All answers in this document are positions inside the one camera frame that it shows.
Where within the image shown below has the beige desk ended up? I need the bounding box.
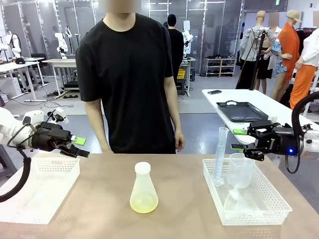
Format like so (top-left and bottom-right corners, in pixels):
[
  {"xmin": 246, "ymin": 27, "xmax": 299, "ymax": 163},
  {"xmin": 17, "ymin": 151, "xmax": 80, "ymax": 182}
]
[{"xmin": 41, "ymin": 58, "xmax": 78, "ymax": 100}]

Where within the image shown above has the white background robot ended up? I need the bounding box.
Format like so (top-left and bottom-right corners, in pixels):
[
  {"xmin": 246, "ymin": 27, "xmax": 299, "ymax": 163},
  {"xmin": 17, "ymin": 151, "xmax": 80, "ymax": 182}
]
[
  {"xmin": 54, "ymin": 32, "xmax": 69, "ymax": 60},
  {"xmin": 4, "ymin": 30, "xmax": 22, "ymax": 61},
  {"xmin": 181, "ymin": 29, "xmax": 194, "ymax": 55}
]

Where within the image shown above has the person's right forearm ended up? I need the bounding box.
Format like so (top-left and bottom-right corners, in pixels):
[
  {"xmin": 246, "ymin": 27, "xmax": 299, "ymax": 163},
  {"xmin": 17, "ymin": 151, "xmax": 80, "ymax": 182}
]
[{"xmin": 84, "ymin": 100, "xmax": 109, "ymax": 145}]

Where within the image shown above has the black camera tripod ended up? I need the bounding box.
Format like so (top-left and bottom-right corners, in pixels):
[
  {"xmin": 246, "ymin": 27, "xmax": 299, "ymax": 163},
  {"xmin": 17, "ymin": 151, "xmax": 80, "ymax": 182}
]
[{"xmin": 235, "ymin": 27, "xmax": 269, "ymax": 91}]

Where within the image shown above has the person in black T-shirt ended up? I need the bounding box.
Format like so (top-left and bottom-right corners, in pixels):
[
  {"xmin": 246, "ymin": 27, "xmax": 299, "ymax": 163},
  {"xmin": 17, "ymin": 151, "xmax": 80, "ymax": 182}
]
[{"xmin": 75, "ymin": 11, "xmax": 186, "ymax": 154}]

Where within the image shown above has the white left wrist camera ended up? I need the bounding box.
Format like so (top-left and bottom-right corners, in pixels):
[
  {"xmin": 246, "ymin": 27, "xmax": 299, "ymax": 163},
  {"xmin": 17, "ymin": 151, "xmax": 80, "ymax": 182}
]
[{"xmin": 46, "ymin": 107, "xmax": 70, "ymax": 124}]

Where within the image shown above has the black plastic tray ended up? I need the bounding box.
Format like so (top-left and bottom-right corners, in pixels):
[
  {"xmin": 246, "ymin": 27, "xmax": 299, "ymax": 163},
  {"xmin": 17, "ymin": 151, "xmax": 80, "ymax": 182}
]
[{"xmin": 215, "ymin": 100, "xmax": 272, "ymax": 123}]

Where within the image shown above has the clear plastic graduated cylinder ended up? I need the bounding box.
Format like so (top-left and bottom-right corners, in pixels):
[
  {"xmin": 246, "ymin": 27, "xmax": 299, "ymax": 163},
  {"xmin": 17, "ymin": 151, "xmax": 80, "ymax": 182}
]
[{"xmin": 212, "ymin": 126, "xmax": 229, "ymax": 187}]

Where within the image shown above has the mannequin in orange trousers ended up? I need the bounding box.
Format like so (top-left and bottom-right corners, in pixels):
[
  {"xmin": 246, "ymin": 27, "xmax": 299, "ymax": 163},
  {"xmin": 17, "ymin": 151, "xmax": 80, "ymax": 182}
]
[{"xmin": 290, "ymin": 31, "xmax": 319, "ymax": 110}]

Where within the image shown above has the mannequin in orange coat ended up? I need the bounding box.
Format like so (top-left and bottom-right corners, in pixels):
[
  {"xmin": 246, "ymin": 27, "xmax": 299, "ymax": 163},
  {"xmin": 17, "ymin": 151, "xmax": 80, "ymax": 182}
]
[{"xmin": 271, "ymin": 9, "xmax": 304, "ymax": 101}]

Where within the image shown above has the clear plastic measuring jug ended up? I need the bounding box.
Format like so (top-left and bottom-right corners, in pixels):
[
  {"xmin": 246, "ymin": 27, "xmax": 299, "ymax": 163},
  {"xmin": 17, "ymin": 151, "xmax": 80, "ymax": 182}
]
[{"xmin": 227, "ymin": 152, "xmax": 256, "ymax": 189}]

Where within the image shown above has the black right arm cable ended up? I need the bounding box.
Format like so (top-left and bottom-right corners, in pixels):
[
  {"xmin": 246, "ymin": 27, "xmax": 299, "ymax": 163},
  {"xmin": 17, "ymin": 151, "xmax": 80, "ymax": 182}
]
[{"xmin": 283, "ymin": 90, "xmax": 319, "ymax": 174}]

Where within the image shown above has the person's left hand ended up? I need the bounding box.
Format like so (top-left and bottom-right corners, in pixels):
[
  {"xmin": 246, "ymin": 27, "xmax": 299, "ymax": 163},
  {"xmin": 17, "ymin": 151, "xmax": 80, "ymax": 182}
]
[{"xmin": 174, "ymin": 128, "xmax": 186, "ymax": 153}]

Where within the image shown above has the white round flask cap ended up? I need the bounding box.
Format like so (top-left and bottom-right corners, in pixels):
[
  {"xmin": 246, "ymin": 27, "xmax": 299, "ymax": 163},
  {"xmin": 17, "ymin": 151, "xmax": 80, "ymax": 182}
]
[{"xmin": 134, "ymin": 161, "xmax": 152, "ymax": 174}]

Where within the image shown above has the person's left forearm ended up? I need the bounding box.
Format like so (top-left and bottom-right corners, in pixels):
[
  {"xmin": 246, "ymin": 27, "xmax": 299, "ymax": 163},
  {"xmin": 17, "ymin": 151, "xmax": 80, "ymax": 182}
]
[{"xmin": 164, "ymin": 96, "xmax": 183, "ymax": 132}]

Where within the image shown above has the background person in black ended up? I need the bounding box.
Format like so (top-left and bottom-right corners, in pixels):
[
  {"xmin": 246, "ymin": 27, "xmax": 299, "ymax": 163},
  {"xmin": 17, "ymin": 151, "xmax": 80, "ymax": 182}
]
[{"xmin": 163, "ymin": 13, "xmax": 185, "ymax": 83}]

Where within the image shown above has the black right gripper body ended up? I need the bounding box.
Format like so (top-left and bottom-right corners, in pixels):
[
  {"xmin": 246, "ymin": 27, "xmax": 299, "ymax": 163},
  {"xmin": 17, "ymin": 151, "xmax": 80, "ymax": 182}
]
[{"xmin": 270, "ymin": 130, "xmax": 304, "ymax": 157}]

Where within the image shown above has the person's right hand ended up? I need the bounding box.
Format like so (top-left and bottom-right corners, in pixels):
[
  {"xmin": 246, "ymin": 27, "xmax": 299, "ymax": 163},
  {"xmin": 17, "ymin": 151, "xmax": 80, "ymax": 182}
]
[{"xmin": 100, "ymin": 140, "xmax": 112, "ymax": 153}]

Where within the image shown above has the white desk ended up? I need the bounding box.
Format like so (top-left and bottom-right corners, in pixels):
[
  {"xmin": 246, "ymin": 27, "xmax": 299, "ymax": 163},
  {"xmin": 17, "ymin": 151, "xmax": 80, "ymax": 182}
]
[{"xmin": 0, "ymin": 60, "xmax": 47, "ymax": 103}]

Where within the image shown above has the white shoe rack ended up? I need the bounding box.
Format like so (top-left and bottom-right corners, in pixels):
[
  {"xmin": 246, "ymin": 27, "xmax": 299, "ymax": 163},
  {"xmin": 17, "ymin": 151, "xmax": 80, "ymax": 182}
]
[{"xmin": 205, "ymin": 57, "xmax": 237, "ymax": 77}]

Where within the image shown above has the mannequin in grey shirt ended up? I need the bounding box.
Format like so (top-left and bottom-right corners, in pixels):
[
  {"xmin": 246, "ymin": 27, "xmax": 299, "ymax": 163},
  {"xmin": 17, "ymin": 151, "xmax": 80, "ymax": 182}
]
[{"xmin": 238, "ymin": 10, "xmax": 278, "ymax": 91}]

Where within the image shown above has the white side table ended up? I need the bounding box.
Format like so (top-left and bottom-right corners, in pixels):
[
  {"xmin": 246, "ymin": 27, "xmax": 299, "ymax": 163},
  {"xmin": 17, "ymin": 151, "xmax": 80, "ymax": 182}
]
[{"xmin": 201, "ymin": 89, "xmax": 319, "ymax": 150}]

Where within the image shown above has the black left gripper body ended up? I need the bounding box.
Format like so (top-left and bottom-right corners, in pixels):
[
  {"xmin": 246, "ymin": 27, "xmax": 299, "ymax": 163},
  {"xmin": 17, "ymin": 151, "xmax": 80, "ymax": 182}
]
[{"xmin": 30, "ymin": 121, "xmax": 73, "ymax": 153}]

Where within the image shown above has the translucent plastic funnel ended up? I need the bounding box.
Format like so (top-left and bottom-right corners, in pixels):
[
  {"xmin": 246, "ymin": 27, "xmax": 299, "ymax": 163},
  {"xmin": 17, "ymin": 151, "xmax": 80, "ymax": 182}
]
[{"xmin": 222, "ymin": 187, "xmax": 247, "ymax": 220}]

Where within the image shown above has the translucent plastic Erlenmeyer flask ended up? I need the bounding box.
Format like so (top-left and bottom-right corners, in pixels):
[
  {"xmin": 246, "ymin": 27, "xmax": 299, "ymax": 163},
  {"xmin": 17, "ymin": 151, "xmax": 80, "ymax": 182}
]
[{"xmin": 129, "ymin": 169, "xmax": 160, "ymax": 214}]

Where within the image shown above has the figure in blue floral dress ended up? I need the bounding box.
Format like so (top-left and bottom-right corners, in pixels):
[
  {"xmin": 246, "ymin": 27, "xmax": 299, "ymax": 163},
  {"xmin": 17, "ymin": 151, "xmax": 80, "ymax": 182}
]
[{"xmin": 268, "ymin": 12, "xmax": 290, "ymax": 100}]

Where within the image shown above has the white perforated plastic basket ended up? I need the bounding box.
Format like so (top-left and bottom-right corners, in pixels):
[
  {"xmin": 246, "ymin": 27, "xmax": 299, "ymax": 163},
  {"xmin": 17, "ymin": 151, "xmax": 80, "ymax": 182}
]
[
  {"xmin": 202, "ymin": 158, "xmax": 293, "ymax": 226},
  {"xmin": 0, "ymin": 156, "xmax": 81, "ymax": 225}
]

